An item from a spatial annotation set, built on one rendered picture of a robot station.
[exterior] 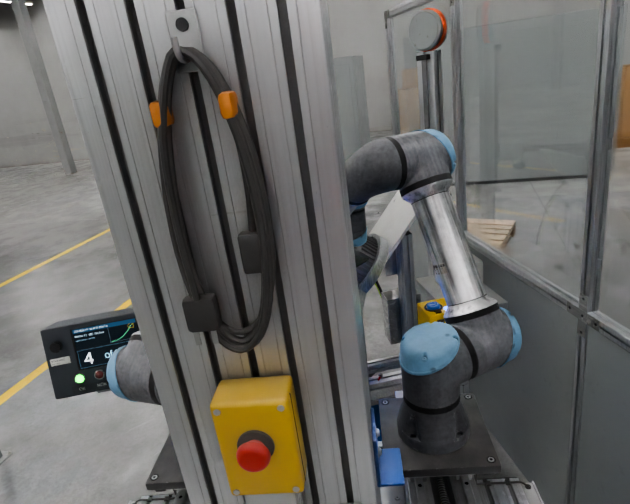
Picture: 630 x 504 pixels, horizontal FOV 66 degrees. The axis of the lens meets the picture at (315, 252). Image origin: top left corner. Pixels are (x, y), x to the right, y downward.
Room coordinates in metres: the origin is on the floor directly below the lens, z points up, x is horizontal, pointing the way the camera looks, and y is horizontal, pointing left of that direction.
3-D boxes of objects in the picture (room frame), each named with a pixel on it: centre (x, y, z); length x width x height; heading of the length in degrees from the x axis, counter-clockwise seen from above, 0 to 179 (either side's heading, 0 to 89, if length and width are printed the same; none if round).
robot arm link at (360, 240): (1.35, -0.11, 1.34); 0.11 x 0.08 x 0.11; 113
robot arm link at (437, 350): (0.83, -0.21, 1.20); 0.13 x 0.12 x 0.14; 113
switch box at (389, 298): (1.89, -0.34, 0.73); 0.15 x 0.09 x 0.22; 97
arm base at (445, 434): (0.83, -0.20, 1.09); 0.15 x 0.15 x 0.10
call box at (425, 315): (1.30, -0.38, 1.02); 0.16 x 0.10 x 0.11; 97
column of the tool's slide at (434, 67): (2.10, -0.57, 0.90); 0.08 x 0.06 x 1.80; 42
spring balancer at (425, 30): (2.10, -0.57, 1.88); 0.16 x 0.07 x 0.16; 42
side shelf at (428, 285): (1.80, -0.57, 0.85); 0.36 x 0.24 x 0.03; 7
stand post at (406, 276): (1.80, -0.36, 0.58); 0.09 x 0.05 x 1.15; 7
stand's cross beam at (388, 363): (1.78, -0.24, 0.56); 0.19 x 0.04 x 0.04; 97
